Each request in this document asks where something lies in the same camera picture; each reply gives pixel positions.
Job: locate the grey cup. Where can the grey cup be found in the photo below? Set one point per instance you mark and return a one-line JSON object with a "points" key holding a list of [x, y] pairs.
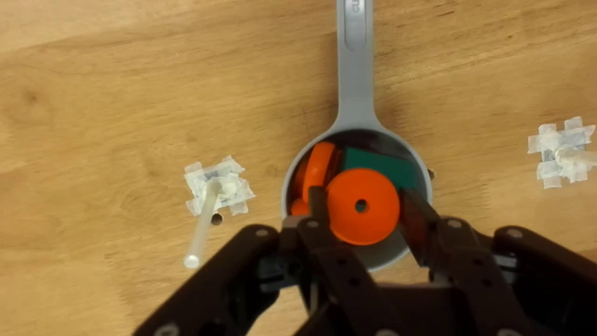
{"points": [[354, 76]]}

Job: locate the green cylinder block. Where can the green cylinder block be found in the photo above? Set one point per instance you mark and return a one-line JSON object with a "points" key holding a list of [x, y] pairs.
{"points": [[384, 167]]}

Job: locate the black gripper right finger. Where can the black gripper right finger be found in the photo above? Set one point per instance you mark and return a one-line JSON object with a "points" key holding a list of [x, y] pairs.
{"points": [[509, 281]]}

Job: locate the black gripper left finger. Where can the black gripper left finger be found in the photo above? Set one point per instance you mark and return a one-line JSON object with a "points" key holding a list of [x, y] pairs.
{"points": [[248, 281]]}

